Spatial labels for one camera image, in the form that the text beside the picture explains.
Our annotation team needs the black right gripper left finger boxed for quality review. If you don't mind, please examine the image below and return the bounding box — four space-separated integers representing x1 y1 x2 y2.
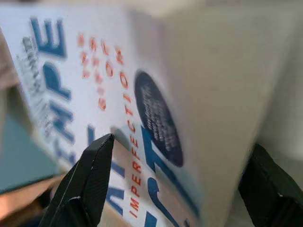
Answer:
39 133 116 227

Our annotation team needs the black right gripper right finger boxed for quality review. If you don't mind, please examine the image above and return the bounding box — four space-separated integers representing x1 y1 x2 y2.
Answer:
238 143 303 227

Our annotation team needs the white book with blue lettering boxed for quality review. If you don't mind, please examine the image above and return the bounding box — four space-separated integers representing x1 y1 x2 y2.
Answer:
0 3 298 227

